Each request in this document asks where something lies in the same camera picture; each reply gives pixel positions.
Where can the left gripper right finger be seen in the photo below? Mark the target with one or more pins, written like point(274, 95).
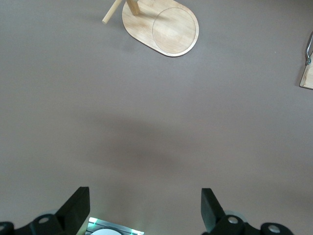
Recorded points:
point(212, 215)

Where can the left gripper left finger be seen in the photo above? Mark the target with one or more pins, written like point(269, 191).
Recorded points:
point(71, 215)

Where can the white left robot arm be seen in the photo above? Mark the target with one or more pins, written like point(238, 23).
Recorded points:
point(107, 232)

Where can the wooden cup rack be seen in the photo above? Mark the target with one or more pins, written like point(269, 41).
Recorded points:
point(168, 31)

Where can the brown table cover sheet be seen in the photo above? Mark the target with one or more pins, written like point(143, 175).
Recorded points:
point(146, 110)

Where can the wooden cutting board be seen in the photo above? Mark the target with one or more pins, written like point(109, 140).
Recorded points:
point(308, 78)

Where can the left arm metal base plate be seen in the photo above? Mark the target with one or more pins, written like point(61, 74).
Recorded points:
point(107, 224)

